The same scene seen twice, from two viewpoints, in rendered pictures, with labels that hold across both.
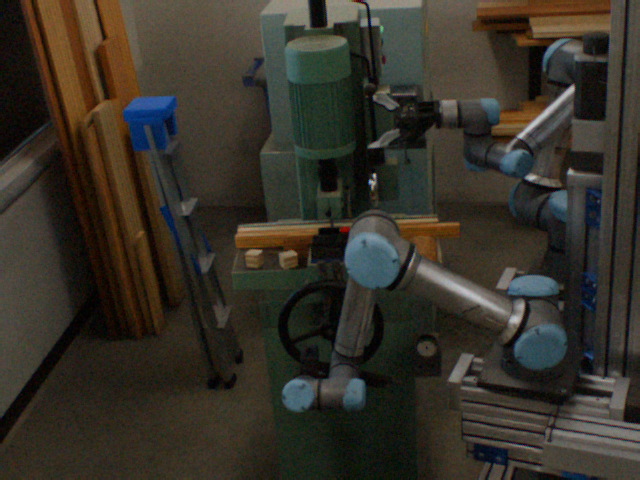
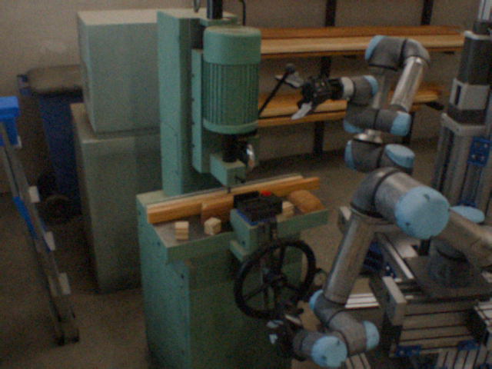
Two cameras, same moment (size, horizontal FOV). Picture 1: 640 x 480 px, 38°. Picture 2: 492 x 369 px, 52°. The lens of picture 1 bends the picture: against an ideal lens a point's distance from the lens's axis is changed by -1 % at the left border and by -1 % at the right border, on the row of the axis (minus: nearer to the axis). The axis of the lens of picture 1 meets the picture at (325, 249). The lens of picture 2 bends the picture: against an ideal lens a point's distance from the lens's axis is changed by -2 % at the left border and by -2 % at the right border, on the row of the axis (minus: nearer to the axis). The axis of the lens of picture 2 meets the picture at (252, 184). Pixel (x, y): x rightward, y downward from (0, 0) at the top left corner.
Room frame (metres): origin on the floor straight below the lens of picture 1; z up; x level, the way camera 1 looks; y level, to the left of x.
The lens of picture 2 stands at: (1.16, 0.82, 1.75)
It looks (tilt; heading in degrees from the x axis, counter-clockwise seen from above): 25 degrees down; 326
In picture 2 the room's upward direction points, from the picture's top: 2 degrees clockwise
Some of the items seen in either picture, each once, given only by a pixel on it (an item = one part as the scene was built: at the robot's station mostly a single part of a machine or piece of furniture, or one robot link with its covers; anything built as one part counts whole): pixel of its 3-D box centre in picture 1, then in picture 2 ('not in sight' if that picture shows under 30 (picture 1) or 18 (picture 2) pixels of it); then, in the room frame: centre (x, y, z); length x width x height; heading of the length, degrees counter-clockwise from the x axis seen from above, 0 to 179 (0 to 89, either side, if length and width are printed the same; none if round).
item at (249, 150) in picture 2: (373, 186); (244, 155); (2.65, -0.16, 1.02); 0.12 x 0.03 x 0.12; 175
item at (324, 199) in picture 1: (331, 200); (227, 171); (2.55, -0.03, 1.03); 0.14 x 0.07 x 0.09; 175
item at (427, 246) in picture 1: (421, 245); (305, 197); (2.42, -0.28, 0.92); 0.14 x 0.09 x 0.04; 175
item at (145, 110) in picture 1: (187, 246); (31, 229); (3.28, 0.53, 0.58); 0.27 x 0.25 x 1.16; 82
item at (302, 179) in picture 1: (330, 127); (195, 111); (2.82, -0.05, 1.16); 0.22 x 0.22 x 0.72; 85
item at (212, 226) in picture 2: (288, 259); (212, 226); (2.41, 0.11, 0.92); 0.04 x 0.03 x 0.04; 115
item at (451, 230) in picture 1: (346, 235); (239, 198); (2.53, -0.07, 0.92); 0.67 x 0.02 x 0.04; 85
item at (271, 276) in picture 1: (337, 267); (245, 227); (2.42, -0.03, 0.87); 0.61 x 0.30 x 0.06; 85
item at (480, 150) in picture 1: (481, 150); (360, 117); (2.36, -0.44, 1.22); 0.11 x 0.08 x 0.11; 29
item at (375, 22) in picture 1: (371, 47); not in sight; (2.84, -0.20, 1.40); 0.10 x 0.06 x 0.16; 175
